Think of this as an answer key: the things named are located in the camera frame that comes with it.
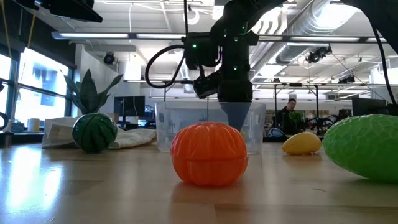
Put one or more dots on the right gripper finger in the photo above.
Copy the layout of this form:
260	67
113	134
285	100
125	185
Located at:
236	113

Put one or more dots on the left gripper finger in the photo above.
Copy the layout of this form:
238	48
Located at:
77	9

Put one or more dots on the orange ribbed toy fruit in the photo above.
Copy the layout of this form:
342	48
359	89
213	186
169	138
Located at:
208	155

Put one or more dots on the yellow toy lemon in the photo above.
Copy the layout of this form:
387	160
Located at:
301	143

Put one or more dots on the green striped toy watermelon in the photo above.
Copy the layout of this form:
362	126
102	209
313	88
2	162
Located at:
94	132

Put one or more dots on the green bumpy toy fruit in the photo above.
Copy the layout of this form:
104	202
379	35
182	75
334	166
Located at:
363	146

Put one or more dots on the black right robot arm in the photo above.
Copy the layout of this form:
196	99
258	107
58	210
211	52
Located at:
231	18

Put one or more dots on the linear ceiling light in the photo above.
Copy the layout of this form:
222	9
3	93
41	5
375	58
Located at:
93	35

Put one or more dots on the blue and white bag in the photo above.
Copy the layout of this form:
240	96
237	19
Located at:
276	133

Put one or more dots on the person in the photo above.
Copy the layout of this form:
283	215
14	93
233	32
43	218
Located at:
284	118

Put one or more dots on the black round ceiling fixture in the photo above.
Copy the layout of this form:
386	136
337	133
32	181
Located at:
109	58

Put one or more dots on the small green background plant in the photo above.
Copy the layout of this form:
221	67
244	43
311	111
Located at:
296	118

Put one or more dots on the clear plastic container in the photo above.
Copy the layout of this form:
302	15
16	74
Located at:
174	124

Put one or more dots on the snake plant in white pot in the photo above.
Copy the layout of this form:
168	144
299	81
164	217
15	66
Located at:
88	93

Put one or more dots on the black ceiling spotlight cluster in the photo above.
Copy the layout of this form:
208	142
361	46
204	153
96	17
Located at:
318	54

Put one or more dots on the small black monitor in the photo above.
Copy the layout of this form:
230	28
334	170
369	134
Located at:
129	105

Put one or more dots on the white cylindrical cup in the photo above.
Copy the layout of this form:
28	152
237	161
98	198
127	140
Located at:
33	125

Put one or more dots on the white plaid kitchen towel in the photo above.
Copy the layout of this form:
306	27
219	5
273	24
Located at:
59	132

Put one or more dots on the large dark monitor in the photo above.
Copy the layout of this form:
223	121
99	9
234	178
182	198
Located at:
368	107

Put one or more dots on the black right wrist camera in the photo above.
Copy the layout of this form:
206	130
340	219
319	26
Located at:
206	84

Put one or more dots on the tall black frame stand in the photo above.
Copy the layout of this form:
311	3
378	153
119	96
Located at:
295	84

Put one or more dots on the silver air duct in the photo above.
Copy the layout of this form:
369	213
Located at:
308	25

